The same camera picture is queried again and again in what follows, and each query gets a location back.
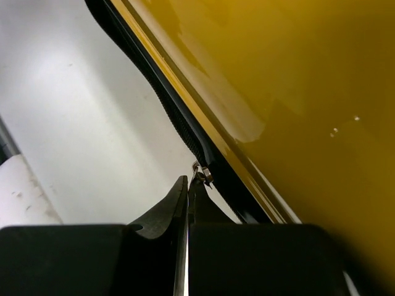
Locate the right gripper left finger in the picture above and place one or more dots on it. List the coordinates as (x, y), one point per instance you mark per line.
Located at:
(145, 257)

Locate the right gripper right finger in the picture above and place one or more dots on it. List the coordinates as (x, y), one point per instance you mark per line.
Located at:
(226, 258)

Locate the yellow hard-shell suitcase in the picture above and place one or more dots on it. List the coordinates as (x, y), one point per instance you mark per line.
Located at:
(289, 104)

